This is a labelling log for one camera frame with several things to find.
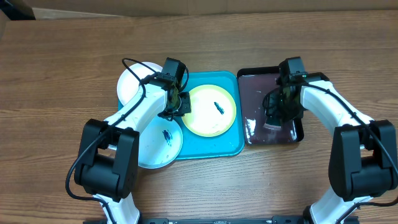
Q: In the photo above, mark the white plate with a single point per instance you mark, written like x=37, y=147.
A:
x=128, y=85

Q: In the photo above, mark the black tray with water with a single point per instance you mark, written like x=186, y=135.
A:
x=254, y=84

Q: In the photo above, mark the light blue plate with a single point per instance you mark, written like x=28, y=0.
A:
x=159, y=144

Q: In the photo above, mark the green scrubbing sponge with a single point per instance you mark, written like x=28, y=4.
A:
x=272, y=122

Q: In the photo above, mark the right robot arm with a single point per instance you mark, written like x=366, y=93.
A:
x=363, y=159

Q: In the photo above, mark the cardboard backdrop panel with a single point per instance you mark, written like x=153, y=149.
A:
x=132, y=8

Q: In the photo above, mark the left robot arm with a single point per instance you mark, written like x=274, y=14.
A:
x=111, y=150

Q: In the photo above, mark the yellow plate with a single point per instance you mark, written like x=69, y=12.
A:
x=213, y=111

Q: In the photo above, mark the teal plastic tray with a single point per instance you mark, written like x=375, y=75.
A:
x=229, y=143

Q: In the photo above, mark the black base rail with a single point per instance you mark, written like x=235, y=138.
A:
x=274, y=220

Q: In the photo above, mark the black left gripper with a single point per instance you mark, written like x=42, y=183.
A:
x=185, y=107

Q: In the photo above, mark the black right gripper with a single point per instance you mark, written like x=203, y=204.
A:
x=271, y=106

